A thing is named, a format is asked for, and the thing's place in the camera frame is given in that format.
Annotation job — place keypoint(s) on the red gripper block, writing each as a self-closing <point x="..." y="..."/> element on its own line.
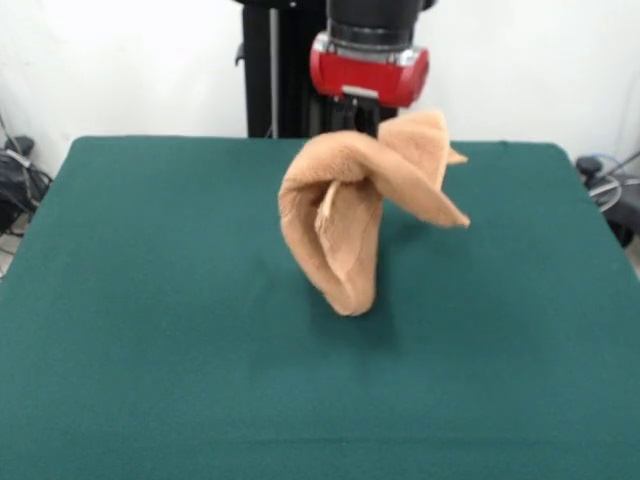
<point x="370" y="75"/>

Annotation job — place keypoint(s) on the tan terry towel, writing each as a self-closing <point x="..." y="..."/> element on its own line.
<point x="345" y="210"/>

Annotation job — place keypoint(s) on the dark green table cloth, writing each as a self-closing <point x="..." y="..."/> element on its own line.
<point x="150" y="375"/>

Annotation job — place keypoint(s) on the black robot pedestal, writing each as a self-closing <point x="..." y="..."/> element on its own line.
<point x="280" y="100"/>

